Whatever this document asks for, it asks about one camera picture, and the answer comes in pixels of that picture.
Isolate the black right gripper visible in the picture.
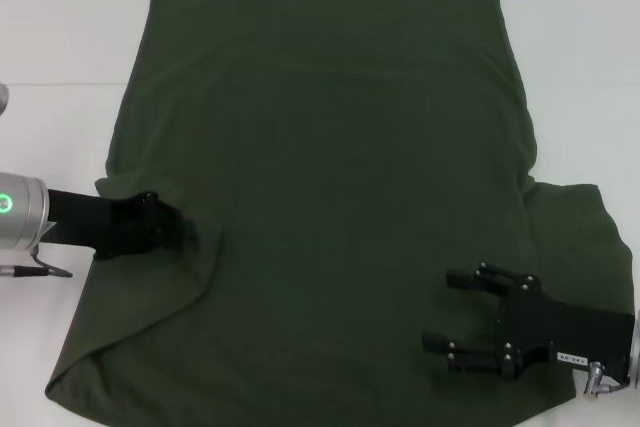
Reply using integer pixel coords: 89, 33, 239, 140
422, 260, 636, 381

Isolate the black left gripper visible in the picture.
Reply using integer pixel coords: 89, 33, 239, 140
45, 188, 198, 261

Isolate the dark green shirt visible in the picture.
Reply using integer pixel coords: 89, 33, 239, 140
43, 0, 635, 427

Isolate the right gripper cable connector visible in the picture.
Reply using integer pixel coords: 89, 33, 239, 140
581, 359, 630, 394

